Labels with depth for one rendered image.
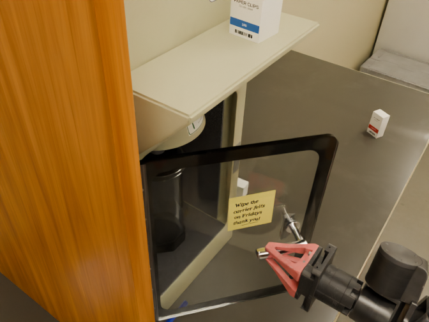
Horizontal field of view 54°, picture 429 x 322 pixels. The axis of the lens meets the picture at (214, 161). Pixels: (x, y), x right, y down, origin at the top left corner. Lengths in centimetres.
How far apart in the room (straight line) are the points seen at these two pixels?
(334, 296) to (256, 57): 36
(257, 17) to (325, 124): 94
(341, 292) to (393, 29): 314
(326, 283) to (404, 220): 199
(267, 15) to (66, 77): 29
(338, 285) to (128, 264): 31
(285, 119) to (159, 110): 105
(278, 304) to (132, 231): 54
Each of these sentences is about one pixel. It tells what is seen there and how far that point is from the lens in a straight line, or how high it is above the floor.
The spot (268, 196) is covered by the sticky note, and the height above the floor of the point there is 129.
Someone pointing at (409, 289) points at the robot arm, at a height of 126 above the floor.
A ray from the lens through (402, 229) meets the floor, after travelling 259.
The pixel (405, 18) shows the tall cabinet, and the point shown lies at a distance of 363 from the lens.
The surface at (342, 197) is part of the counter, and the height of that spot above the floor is 94.
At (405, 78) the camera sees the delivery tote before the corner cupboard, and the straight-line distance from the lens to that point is 333.
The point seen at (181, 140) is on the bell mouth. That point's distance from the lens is 70.
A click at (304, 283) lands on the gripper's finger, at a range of 66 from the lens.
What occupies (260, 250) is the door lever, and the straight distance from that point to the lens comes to 70.
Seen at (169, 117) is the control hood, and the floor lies 150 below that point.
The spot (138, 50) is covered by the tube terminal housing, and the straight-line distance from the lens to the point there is 52.
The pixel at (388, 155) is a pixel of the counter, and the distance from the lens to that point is 142.
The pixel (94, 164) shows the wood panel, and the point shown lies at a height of 147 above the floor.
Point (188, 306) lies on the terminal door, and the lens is 86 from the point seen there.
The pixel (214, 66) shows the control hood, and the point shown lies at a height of 151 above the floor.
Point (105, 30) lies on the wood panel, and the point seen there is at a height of 162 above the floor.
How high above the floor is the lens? 175
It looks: 40 degrees down
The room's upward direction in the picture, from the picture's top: 3 degrees clockwise
